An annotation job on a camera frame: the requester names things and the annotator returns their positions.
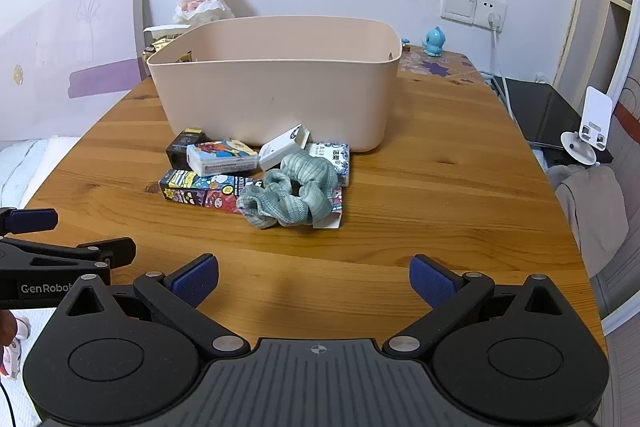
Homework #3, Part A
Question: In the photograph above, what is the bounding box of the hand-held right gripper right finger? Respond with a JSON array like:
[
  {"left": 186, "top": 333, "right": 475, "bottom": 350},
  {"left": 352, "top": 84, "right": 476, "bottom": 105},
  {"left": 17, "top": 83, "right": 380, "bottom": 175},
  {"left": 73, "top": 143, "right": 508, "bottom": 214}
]
[{"left": 383, "top": 254, "right": 576, "bottom": 360}]

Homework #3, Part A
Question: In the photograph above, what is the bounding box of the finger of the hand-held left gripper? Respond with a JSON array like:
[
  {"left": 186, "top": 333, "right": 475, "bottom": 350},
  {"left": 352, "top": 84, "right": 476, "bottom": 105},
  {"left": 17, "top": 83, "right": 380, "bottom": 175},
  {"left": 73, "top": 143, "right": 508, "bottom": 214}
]
[
  {"left": 0, "top": 207, "right": 59, "bottom": 238},
  {"left": 0, "top": 236, "right": 137, "bottom": 272}
]

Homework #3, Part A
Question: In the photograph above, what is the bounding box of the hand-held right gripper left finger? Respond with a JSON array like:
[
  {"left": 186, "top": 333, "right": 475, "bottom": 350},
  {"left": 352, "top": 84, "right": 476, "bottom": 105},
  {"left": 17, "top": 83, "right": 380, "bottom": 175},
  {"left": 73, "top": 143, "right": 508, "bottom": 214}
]
[{"left": 50, "top": 253, "right": 251, "bottom": 360}]

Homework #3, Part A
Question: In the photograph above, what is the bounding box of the pink and white shoe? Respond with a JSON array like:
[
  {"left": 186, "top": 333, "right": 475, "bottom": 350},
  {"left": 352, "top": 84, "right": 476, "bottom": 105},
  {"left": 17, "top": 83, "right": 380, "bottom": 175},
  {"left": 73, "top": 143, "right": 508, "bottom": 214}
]
[{"left": 0, "top": 314, "right": 31, "bottom": 380}]

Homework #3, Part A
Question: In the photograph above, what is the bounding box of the long comic print box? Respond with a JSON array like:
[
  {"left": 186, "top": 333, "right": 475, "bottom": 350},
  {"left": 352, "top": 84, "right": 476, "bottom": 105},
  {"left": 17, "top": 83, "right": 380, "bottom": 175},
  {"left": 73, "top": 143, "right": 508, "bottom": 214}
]
[{"left": 159, "top": 169, "right": 266, "bottom": 214}]

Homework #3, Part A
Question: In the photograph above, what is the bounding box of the red and white card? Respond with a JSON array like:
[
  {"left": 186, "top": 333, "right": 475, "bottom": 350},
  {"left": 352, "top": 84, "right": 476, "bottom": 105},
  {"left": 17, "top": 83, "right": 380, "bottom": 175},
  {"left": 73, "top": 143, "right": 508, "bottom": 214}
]
[{"left": 312, "top": 187, "right": 347, "bottom": 229}]

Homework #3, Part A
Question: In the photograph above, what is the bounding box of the green striped scrunchie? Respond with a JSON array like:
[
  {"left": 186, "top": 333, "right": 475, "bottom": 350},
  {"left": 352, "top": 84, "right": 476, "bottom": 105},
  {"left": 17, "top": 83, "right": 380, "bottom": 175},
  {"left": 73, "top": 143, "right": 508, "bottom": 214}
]
[{"left": 236, "top": 152, "right": 345, "bottom": 229}]

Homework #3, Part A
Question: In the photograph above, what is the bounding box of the small black box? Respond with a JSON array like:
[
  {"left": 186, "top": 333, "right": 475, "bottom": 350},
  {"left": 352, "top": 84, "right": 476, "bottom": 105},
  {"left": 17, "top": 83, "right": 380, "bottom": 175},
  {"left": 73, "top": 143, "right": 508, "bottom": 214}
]
[{"left": 166, "top": 128, "right": 208, "bottom": 170}]

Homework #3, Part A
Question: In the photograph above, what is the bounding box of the small white box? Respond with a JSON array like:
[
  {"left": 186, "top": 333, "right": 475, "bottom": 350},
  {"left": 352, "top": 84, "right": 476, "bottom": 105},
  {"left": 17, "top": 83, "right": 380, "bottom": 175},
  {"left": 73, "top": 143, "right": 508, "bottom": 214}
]
[{"left": 258, "top": 123, "right": 311, "bottom": 171}]

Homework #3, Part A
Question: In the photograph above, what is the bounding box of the white printed box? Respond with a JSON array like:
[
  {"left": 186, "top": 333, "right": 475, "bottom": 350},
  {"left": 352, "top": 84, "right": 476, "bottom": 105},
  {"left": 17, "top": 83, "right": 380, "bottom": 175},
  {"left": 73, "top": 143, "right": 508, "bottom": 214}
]
[{"left": 304, "top": 142, "right": 351, "bottom": 188}]

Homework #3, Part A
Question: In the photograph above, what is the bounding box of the grey cloth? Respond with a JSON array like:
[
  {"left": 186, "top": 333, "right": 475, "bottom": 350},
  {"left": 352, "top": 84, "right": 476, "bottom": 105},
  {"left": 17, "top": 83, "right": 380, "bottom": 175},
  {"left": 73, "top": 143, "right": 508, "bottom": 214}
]
[{"left": 547, "top": 164, "right": 632, "bottom": 279}]

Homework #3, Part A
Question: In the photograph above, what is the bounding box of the patterned chair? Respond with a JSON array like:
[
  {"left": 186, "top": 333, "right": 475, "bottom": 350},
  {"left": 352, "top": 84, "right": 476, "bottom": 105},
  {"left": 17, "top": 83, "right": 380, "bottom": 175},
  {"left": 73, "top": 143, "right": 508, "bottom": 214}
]
[{"left": 590, "top": 77, "right": 640, "bottom": 427}]

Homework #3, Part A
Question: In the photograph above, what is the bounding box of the black laptop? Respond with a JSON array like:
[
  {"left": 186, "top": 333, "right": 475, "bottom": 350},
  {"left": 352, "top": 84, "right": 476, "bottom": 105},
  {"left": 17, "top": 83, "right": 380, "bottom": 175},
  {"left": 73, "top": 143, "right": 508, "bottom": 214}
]
[{"left": 502, "top": 77, "right": 613, "bottom": 165}]

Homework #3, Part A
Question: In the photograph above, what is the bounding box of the beige plastic storage bin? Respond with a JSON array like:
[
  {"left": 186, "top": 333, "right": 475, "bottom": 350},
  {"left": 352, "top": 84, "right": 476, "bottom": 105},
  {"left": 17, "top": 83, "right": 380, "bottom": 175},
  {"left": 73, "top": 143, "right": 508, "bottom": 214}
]
[{"left": 146, "top": 16, "right": 404, "bottom": 154}]

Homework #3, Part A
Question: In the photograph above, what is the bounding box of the purple floral mat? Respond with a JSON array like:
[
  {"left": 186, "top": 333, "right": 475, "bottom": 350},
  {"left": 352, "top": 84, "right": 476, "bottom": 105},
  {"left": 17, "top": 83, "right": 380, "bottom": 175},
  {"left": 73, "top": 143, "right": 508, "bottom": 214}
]
[{"left": 397, "top": 48, "right": 473, "bottom": 84}]

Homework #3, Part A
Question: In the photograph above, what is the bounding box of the gold snack packet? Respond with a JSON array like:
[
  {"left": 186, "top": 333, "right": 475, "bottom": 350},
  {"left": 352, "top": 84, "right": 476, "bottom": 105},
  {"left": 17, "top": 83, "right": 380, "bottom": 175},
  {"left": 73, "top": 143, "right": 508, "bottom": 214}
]
[{"left": 142, "top": 34, "right": 183, "bottom": 64}]

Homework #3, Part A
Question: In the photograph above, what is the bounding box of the white box behind bin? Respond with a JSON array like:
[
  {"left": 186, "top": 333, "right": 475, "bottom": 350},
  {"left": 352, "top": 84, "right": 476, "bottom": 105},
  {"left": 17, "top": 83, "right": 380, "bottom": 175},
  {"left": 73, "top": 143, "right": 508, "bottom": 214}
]
[{"left": 143, "top": 24, "right": 192, "bottom": 42}]

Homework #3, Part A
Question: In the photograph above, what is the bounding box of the white phone stand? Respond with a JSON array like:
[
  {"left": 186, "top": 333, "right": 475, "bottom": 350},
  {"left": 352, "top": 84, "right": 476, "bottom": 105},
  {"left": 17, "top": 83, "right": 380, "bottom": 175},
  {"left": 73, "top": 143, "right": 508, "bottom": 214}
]
[{"left": 560, "top": 87, "right": 615, "bottom": 166}]

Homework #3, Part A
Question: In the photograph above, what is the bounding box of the blue cartoon figurine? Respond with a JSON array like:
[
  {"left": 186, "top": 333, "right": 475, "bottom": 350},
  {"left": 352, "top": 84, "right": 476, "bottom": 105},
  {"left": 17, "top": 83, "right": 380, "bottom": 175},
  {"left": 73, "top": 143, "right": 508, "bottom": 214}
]
[{"left": 422, "top": 27, "right": 447, "bottom": 58}]

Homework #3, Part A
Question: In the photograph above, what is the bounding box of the black cable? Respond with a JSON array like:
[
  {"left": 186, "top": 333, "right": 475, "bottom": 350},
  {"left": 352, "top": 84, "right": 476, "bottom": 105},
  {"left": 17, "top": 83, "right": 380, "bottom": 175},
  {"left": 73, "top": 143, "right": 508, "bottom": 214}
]
[{"left": 0, "top": 379, "right": 16, "bottom": 427}]

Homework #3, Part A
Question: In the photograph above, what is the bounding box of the white plug with cable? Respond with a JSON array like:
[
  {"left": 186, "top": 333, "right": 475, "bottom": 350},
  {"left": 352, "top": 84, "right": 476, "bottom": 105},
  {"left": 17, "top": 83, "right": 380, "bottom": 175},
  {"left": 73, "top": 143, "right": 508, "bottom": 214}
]
[{"left": 487, "top": 11, "right": 518, "bottom": 122}]

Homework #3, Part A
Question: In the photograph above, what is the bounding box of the white wall socket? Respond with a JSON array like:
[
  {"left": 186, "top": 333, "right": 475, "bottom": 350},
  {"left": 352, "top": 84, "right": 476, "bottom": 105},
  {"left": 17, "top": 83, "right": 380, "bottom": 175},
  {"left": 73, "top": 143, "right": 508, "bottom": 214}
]
[{"left": 472, "top": 0, "right": 508, "bottom": 30}]

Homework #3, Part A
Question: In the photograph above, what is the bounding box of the white wall switch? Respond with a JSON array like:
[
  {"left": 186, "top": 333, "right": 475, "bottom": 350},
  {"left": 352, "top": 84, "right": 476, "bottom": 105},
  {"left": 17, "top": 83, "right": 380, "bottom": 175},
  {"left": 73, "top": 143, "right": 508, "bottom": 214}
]
[{"left": 440, "top": 0, "right": 479, "bottom": 24}]

